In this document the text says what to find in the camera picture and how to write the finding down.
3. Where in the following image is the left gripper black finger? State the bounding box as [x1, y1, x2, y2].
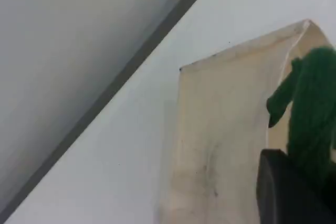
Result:
[256, 148, 336, 224]

